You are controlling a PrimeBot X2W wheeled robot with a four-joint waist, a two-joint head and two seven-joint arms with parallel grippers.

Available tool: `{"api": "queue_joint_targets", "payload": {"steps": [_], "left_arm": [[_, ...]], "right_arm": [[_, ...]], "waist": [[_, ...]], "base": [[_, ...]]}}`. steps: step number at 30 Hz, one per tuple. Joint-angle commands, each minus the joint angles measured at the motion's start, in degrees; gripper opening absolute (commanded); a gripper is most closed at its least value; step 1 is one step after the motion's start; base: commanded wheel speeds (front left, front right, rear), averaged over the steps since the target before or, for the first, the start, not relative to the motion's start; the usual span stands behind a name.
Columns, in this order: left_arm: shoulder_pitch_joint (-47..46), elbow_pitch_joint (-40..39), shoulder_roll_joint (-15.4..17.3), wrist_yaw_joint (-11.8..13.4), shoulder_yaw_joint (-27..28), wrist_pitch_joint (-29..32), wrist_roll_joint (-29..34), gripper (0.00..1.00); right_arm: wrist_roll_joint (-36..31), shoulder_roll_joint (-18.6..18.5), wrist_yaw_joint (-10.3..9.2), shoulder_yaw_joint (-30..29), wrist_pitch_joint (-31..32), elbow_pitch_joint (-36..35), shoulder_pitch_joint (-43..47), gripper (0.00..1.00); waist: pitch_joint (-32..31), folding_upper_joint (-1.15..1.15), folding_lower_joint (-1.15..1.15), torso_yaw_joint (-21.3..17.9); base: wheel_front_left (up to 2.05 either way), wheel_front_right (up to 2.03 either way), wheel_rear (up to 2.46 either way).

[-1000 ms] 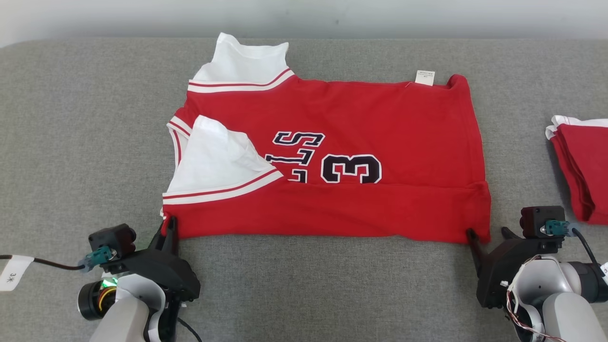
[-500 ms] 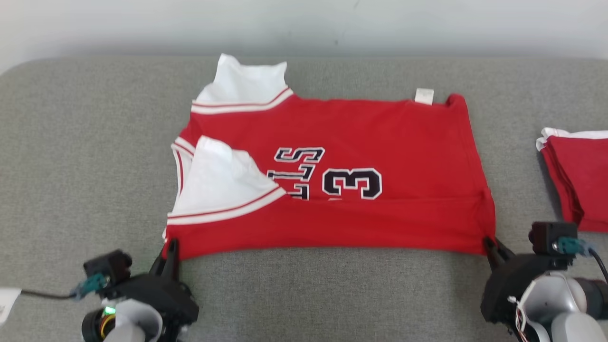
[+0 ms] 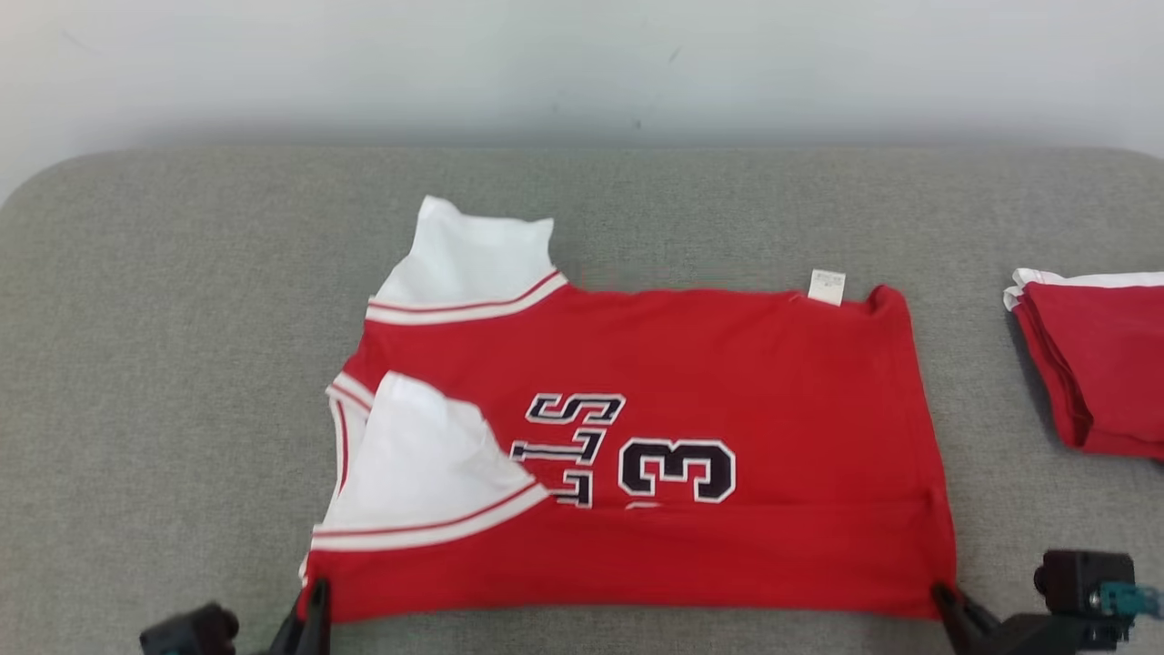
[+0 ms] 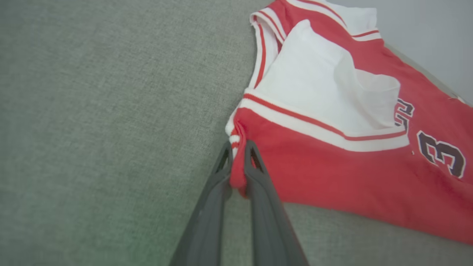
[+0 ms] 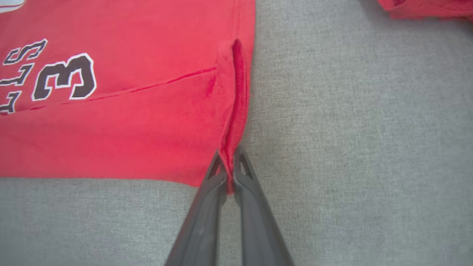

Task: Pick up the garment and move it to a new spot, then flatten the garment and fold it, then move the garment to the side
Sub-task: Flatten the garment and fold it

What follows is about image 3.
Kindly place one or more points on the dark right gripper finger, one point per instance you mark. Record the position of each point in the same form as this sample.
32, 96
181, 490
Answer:
968, 619

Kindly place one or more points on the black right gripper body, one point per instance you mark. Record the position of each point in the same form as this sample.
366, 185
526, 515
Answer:
1046, 637

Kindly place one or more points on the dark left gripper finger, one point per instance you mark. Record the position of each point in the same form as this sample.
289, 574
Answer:
289, 639
318, 623

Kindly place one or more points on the red basketball jersey white sleeves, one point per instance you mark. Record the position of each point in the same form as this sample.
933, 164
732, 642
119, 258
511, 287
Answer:
727, 364

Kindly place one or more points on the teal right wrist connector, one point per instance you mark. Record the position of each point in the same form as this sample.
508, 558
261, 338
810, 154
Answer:
1132, 600

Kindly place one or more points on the stack of folded red garments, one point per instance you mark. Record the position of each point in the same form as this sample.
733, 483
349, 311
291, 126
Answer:
1109, 364

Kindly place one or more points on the grey fabric sofa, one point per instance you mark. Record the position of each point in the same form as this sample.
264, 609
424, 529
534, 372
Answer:
182, 318

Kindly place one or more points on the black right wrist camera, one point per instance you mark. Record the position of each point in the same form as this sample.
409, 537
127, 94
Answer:
1078, 582

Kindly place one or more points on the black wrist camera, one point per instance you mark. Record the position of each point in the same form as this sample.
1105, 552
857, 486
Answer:
191, 632
1078, 582

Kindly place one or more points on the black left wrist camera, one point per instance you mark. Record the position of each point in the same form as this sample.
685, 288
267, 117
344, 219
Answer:
191, 632

